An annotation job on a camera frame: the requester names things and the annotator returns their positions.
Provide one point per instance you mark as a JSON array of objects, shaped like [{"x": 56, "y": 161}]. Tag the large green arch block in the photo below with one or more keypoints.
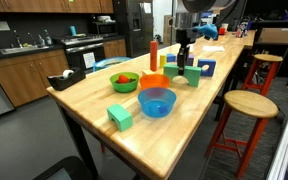
[{"x": 190, "y": 73}]

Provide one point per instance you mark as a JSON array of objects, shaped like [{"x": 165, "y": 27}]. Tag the near wooden stool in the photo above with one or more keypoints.
[{"x": 248, "y": 103}]

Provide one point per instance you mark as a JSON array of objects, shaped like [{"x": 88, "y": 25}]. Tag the green plastic bowl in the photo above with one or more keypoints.
[{"x": 127, "y": 87}]

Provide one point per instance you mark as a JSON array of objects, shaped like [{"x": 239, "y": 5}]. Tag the microwave oven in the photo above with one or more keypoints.
[{"x": 104, "y": 29}]

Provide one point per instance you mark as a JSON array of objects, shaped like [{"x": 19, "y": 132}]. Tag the far wooden stool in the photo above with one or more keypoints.
[{"x": 267, "y": 64}]

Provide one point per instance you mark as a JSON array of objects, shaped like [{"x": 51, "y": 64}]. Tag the small green arch block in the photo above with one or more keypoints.
[{"x": 120, "y": 116}]

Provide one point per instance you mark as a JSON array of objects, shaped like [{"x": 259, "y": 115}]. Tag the red cylinder block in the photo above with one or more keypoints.
[{"x": 153, "y": 55}]

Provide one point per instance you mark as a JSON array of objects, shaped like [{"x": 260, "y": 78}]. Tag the yellow cylinder block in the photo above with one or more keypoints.
[{"x": 163, "y": 60}]

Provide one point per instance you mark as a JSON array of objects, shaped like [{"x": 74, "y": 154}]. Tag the red toy fruit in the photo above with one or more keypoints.
[{"x": 122, "y": 79}]

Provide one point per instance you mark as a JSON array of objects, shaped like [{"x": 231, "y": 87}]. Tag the blue bin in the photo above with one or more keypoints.
[{"x": 109, "y": 62}]

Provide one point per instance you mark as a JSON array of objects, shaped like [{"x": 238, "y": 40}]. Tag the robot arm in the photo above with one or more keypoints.
[{"x": 188, "y": 26}]

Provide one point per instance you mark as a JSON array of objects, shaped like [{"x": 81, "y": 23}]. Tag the blue cube in bowl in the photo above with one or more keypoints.
[{"x": 163, "y": 109}]

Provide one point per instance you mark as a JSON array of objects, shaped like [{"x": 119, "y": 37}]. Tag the blue block with hole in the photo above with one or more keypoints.
[{"x": 211, "y": 63}]

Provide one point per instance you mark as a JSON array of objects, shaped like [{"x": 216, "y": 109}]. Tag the black oven stove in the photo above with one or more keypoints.
[{"x": 82, "y": 51}]

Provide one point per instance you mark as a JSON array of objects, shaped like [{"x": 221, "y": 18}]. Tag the purple block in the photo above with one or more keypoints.
[{"x": 190, "y": 60}]

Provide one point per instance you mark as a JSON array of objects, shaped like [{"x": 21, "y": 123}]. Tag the kitchen sink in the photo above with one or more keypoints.
[{"x": 23, "y": 49}]

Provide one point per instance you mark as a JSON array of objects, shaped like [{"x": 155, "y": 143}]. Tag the blue plastic bowl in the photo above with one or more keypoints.
[{"x": 150, "y": 99}]

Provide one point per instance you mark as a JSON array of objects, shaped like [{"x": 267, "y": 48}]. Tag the stainless steel refrigerator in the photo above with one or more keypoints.
[{"x": 135, "y": 21}]

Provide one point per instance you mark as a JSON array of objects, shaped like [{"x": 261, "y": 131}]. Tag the wooden stool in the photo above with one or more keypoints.
[
  {"x": 267, "y": 64},
  {"x": 248, "y": 103}
]

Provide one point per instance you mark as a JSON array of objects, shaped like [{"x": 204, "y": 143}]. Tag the black tape dispenser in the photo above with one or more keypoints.
[{"x": 67, "y": 78}]

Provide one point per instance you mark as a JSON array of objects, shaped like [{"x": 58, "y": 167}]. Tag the small blue block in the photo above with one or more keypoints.
[{"x": 171, "y": 58}]

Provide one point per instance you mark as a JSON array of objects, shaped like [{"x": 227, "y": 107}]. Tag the wooden base cabinets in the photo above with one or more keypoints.
[{"x": 24, "y": 78}]

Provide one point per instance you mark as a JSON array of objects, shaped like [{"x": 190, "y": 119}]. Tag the orange plastic bowl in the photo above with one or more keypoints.
[{"x": 154, "y": 80}]

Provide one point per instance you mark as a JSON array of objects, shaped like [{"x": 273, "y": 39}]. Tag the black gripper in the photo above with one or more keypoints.
[{"x": 184, "y": 37}]

